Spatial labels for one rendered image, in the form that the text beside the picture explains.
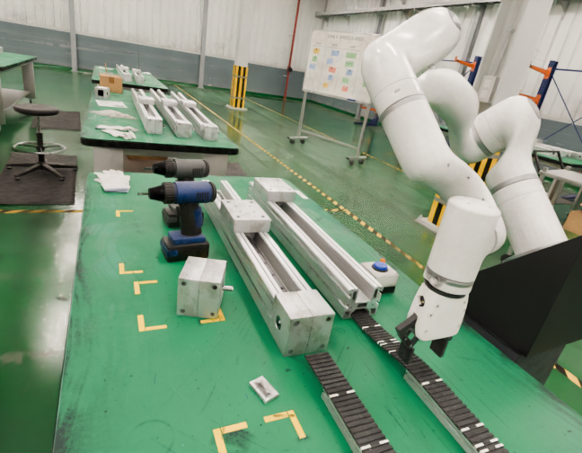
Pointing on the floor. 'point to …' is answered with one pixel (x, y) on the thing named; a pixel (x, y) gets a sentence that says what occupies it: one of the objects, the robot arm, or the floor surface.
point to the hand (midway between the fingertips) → (421, 350)
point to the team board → (337, 75)
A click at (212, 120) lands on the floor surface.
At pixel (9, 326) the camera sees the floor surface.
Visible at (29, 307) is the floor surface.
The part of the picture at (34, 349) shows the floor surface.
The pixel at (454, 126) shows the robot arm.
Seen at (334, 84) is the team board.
